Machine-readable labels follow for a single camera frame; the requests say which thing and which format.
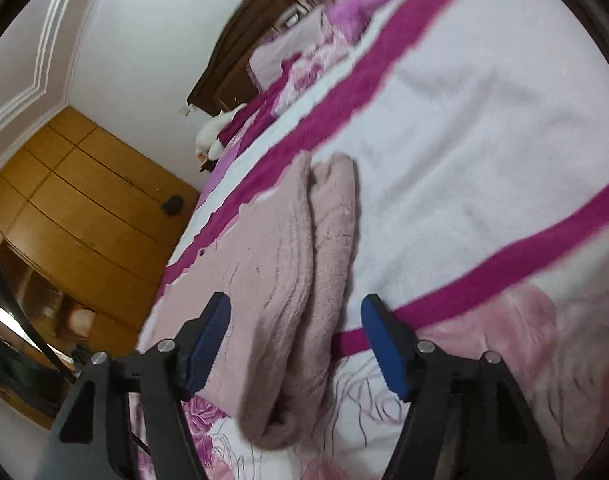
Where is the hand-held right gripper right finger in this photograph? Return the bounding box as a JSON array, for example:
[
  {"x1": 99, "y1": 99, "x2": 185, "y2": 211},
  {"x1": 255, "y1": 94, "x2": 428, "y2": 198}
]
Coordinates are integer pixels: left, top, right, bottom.
[{"x1": 361, "y1": 294, "x2": 558, "y2": 480}]

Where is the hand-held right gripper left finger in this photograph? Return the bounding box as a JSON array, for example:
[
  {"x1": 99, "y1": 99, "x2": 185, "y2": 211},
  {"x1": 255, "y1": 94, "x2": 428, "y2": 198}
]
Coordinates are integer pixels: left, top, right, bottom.
[{"x1": 34, "y1": 291, "x2": 232, "y2": 480}]

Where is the pink knitted pearl-button sweater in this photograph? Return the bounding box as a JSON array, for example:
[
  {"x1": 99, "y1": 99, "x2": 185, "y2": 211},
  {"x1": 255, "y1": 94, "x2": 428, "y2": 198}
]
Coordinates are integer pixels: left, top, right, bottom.
[{"x1": 137, "y1": 151, "x2": 360, "y2": 451}]

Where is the wooden shelf unit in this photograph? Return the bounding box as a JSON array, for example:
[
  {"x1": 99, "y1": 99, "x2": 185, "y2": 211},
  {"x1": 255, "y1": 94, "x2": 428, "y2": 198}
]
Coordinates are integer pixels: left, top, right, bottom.
[{"x1": 0, "y1": 240, "x2": 140, "y2": 406}]

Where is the floral pink bedspread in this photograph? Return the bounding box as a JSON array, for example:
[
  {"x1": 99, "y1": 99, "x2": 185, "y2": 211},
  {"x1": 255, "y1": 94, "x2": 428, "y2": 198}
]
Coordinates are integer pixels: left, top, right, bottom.
[{"x1": 129, "y1": 0, "x2": 609, "y2": 480}]

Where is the yellow wooden wardrobe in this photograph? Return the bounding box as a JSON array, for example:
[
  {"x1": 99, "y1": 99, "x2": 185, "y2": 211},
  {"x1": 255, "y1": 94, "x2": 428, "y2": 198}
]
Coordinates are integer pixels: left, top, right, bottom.
[{"x1": 0, "y1": 107, "x2": 200, "y2": 431}]

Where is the white plush toy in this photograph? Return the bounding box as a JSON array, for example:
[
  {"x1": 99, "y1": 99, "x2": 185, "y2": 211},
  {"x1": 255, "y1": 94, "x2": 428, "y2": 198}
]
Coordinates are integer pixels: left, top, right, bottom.
[{"x1": 194, "y1": 105, "x2": 248, "y2": 161}]

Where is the dark wooden headboard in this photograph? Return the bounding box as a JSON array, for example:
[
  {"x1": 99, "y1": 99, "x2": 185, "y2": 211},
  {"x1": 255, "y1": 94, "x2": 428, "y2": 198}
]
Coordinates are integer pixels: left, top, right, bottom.
[{"x1": 187, "y1": 0, "x2": 380, "y2": 116}]

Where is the pale pink pillow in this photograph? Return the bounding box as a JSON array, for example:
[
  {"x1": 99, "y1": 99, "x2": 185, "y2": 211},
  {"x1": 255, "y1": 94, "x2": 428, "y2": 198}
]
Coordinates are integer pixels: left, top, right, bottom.
[{"x1": 248, "y1": 15, "x2": 333, "y2": 92}]

